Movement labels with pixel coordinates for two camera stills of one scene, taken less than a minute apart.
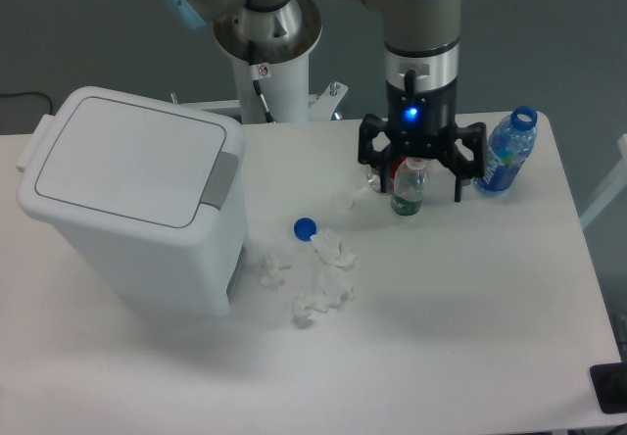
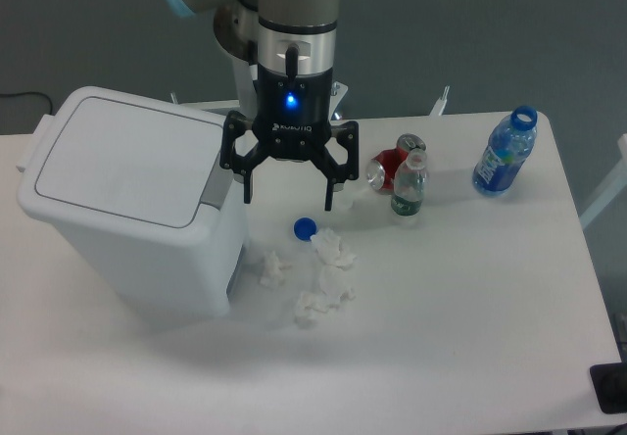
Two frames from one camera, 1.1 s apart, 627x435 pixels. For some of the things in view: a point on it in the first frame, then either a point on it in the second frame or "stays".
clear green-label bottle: x=409 y=186 stays
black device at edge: x=610 y=384 stays
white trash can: x=154 y=193 stays
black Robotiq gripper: x=419 y=121 -> x=294 y=120
